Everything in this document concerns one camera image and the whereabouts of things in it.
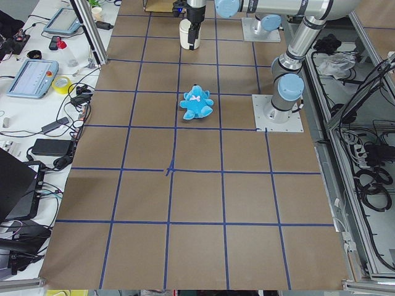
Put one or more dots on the grey slim adapter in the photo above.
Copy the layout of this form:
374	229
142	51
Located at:
54	125

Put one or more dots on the black computer monitor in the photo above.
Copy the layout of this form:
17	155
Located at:
20	185

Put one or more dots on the aluminium frame post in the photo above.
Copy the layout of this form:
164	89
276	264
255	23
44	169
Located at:
86	20

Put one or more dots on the crumpled white cloth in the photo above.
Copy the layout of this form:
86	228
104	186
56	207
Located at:
338	65

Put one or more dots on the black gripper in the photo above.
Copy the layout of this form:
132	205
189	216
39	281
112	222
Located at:
194	14

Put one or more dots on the blue plush toy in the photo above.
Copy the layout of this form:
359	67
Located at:
197	103

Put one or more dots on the red black handheld tool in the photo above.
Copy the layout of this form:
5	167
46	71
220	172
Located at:
57	43

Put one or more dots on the black cloth bundle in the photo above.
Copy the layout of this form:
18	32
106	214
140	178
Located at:
327	45

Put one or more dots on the teach pendant tablet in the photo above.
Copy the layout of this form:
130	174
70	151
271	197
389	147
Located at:
34	79
64	22

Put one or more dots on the paper cup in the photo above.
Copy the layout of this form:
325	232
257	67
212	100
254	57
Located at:
97	14

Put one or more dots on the black power adapter brick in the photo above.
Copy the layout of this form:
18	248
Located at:
52	147

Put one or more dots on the far teach pendant tablet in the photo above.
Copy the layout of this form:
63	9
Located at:
64	22

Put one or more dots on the small black bowl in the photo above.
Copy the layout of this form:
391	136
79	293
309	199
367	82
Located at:
34	54

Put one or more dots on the yellow tape roll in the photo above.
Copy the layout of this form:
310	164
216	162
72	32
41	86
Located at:
61	85

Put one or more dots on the brown paper mat blue grid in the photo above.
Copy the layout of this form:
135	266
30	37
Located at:
156	201

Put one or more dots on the near teach pendant tablet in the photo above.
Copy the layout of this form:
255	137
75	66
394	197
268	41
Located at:
34	79

